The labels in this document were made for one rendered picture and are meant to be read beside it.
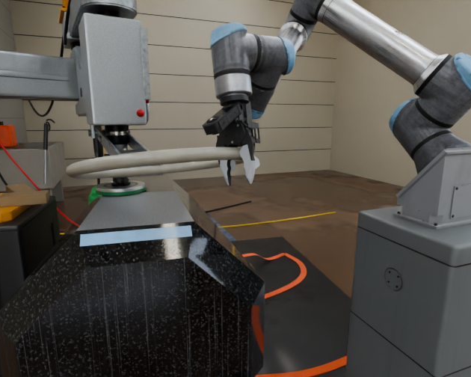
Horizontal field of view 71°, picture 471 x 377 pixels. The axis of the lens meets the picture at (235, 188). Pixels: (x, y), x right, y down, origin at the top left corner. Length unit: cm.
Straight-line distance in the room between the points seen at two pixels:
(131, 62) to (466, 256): 136
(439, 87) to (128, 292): 116
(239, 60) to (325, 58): 725
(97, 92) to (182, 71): 528
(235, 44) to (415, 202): 81
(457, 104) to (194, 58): 585
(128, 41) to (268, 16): 611
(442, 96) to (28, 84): 183
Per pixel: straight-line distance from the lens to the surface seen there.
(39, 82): 205
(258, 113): 98
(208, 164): 111
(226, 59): 82
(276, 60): 89
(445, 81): 128
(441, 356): 127
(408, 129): 134
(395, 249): 125
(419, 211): 128
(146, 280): 106
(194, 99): 669
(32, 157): 435
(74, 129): 651
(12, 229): 175
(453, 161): 124
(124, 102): 148
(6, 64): 203
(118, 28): 152
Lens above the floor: 120
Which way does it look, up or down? 12 degrees down
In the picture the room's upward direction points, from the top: straight up
